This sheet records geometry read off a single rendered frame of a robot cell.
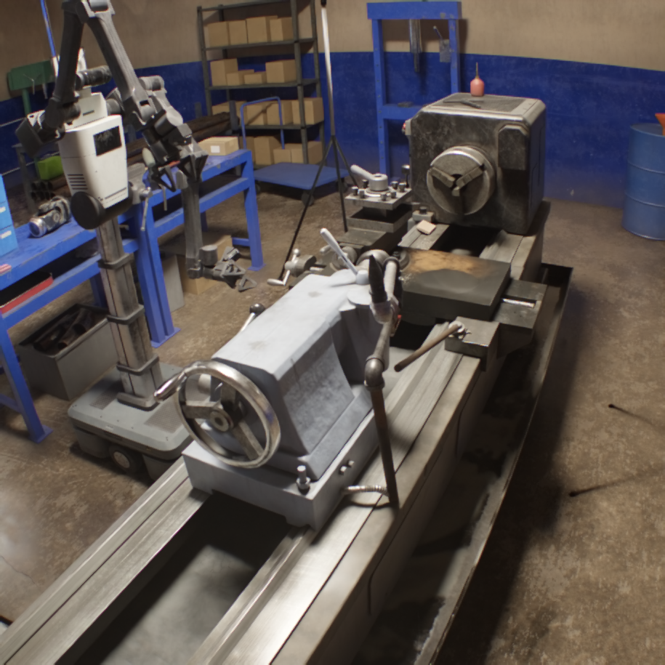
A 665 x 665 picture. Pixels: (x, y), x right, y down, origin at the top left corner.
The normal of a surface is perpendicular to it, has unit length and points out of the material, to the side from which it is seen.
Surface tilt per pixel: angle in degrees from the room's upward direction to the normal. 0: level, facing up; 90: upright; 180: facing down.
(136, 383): 90
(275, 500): 90
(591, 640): 0
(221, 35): 90
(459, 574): 0
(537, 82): 90
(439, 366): 0
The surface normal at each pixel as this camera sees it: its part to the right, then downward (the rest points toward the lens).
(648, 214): -0.65, 0.40
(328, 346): 0.86, 0.03
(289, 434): -0.46, 0.45
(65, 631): -0.07, -0.88
